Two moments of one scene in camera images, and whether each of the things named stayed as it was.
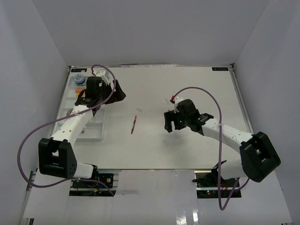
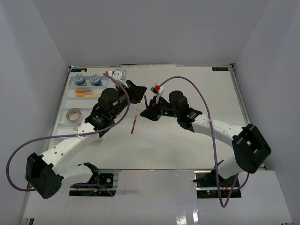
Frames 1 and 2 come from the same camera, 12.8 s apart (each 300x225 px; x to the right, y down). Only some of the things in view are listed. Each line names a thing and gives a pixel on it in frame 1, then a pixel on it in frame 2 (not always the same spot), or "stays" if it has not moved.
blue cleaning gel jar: x=79 y=79 stays
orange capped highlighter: x=78 y=90 stays
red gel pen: x=132 y=128 stays
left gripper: x=118 y=95 → x=136 y=92
